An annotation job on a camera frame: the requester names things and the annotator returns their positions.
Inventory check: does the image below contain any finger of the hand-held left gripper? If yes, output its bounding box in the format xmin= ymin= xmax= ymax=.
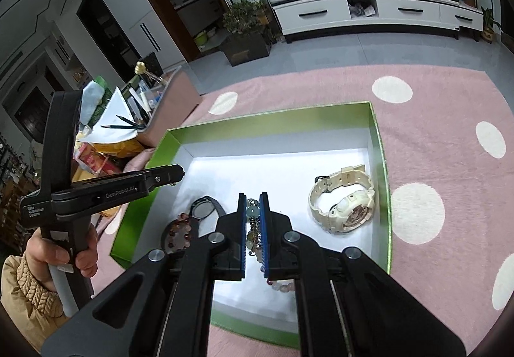
xmin=134 ymin=164 xmax=185 ymax=192

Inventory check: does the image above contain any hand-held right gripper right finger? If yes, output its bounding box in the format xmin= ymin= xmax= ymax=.
xmin=259 ymin=192 xmax=466 ymax=357

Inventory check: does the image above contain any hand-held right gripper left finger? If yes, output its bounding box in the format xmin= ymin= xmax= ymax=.
xmin=40 ymin=192 xmax=247 ymax=357

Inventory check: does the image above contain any pink bead bracelet with charms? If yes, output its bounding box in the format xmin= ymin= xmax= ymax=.
xmin=246 ymin=198 xmax=261 ymax=273

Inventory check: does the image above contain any black wristwatch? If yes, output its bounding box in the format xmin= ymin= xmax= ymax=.
xmin=161 ymin=196 xmax=227 ymax=254

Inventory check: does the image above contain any red pink bead bracelet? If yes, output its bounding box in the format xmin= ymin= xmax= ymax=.
xmin=166 ymin=213 xmax=193 ymax=253

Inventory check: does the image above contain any green cardboard box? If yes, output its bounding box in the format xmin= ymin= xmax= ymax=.
xmin=110 ymin=101 xmax=392 ymax=345

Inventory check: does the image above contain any cream white wristwatch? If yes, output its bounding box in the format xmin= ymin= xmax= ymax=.
xmin=308 ymin=164 xmax=376 ymax=235

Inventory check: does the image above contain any person's left forearm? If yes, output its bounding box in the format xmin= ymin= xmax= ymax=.
xmin=0 ymin=255 xmax=69 ymax=353

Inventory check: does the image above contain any person's left hand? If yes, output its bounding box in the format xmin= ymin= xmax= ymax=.
xmin=25 ymin=226 xmax=99 ymax=291

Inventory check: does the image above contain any grey green cloth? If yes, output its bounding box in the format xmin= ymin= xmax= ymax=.
xmin=80 ymin=78 xmax=113 ymax=129

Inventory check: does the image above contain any orange snack packet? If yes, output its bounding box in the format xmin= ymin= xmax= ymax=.
xmin=76 ymin=138 xmax=145 ymax=177

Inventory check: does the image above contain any pink pen holder box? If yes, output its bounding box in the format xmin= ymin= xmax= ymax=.
xmin=96 ymin=66 xmax=203 ymax=149

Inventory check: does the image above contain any potted plant in black planter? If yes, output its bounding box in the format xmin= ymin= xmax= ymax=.
xmin=221 ymin=0 xmax=278 ymax=66

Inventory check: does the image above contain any white television cabinet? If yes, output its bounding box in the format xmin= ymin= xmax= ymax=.
xmin=273 ymin=0 xmax=484 ymax=40

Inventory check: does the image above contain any small potted floor plant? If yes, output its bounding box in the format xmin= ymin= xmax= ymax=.
xmin=480 ymin=6 xmax=502 ymax=42

